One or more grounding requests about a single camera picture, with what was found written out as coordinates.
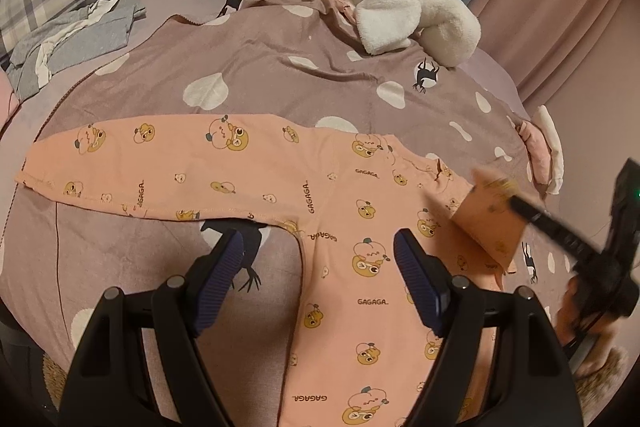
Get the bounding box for pink cartoon baby romper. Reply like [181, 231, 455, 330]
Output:
[17, 114, 525, 426]

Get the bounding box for folded pink white clothes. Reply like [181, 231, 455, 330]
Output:
[515, 105, 565, 196]

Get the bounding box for person's right hand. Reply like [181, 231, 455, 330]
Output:
[555, 275, 620, 378]

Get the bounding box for pink garment at bedside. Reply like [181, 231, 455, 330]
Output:
[0, 69, 21, 130]

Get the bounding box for mauve spotted duvet cover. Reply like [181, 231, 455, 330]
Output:
[1, 0, 538, 426]

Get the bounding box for grey blue folded garment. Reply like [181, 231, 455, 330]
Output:
[6, 0, 145, 102]

